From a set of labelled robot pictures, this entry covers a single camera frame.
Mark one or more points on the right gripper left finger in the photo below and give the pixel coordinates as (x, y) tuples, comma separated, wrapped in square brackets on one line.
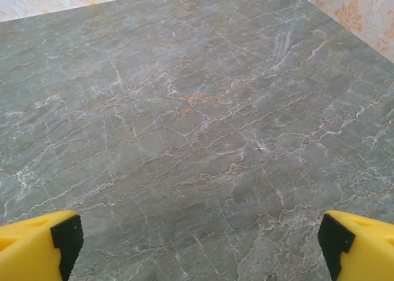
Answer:
[(27, 253)]

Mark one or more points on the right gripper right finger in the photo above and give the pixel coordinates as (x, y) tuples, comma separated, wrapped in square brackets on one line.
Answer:
[(369, 253)]

